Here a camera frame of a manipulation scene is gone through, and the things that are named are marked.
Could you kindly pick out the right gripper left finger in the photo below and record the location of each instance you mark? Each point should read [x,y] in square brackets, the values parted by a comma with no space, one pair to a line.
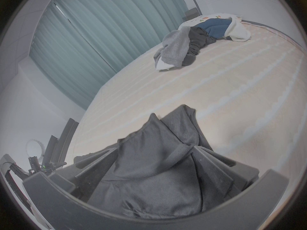
[93,171]

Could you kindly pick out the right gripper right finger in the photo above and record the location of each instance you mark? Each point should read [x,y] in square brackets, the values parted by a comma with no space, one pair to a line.
[215,171]

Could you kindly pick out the black shirt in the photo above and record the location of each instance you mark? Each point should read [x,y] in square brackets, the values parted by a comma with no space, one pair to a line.
[156,164]

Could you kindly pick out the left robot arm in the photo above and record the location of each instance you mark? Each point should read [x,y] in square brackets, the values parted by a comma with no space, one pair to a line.
[33,164]

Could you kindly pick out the pile of clothes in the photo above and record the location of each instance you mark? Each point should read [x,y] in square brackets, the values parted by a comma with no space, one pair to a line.
[175,49]

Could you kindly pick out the black chest of drawers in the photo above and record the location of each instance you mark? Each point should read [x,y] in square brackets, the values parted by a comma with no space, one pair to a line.
[67,133]

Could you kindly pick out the bed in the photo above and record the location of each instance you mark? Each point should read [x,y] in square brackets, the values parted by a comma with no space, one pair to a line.
[239,92]

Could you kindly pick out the blue-green curtain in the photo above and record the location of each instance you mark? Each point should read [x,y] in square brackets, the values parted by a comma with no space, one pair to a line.
[60,56]
[120,20]

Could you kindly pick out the white printed pillow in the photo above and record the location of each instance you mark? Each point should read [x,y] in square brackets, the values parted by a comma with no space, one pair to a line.
[191,21]

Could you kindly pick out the grey bedside table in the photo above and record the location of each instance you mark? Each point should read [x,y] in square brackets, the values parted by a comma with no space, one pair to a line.
[191,13]

